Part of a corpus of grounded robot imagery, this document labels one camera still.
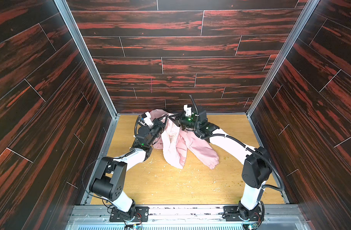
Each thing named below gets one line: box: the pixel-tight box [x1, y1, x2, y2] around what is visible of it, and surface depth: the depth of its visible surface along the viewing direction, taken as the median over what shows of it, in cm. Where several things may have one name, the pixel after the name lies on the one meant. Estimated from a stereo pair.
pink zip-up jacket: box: [149, 109, 220, 170], surface depth 94 cm
